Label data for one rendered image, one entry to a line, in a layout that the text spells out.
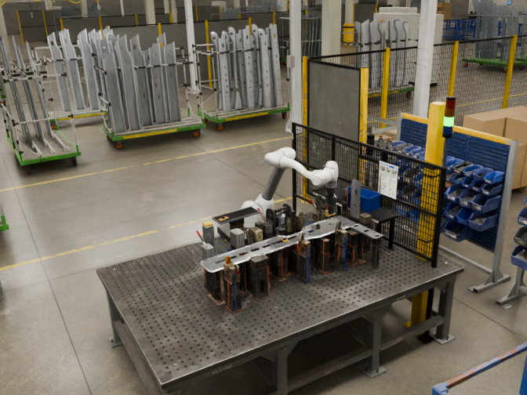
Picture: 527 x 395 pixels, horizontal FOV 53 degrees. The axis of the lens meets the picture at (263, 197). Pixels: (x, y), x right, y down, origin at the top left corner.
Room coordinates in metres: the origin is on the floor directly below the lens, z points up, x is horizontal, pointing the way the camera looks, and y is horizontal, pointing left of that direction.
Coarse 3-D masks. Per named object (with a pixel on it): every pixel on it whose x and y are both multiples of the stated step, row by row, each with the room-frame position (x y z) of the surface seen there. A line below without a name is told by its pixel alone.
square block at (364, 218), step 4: (360, 216) 3.98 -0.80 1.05; (364, 216) 3.95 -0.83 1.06; (368, 216) 3.94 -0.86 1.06; (360, 220) 3.97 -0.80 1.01; (364, 220) 3.94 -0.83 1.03; (368, 220) 3.94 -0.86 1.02; (364, 224) 3.94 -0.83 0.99; (368, 224) 3.95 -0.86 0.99; (364, 240) 3.93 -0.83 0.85; (368, 240) 3.95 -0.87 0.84; (364, 244) 3.93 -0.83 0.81; (368, 244) 3.95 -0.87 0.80; (364, 248) 3.93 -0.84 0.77; (368, 248) 3.96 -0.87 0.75; (364, 252) 3.93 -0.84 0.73; (368, 252) 3.96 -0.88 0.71
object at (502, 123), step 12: (516, 108) 7.74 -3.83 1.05; (468, 120) 7.31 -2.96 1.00; (480, 120) 7.12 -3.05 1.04; (492, 120) 7.12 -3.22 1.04; (504, 120) 7.24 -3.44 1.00; (516, 120) 7.06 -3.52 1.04; (492, 132) 7.13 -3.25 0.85; (504, 132) 7.23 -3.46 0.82; (516, 132) 7.04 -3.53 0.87; (516, 168) 6.81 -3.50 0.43; (516, 180) 6.83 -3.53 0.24
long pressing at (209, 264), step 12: (336, 216) 4.09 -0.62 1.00; (312, 228) 3.88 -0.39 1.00; (324, 228) 3.87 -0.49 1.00; (264, 240) 3.68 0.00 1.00; (276, 240) 3.68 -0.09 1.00; (228, 252) 3.49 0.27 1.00; (240, 252) 3.49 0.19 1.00; (252, 252) 3.49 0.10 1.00; (264, 252) 3.48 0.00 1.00; (204, 264) 3.33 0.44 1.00; (216, 264) 3.32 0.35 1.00
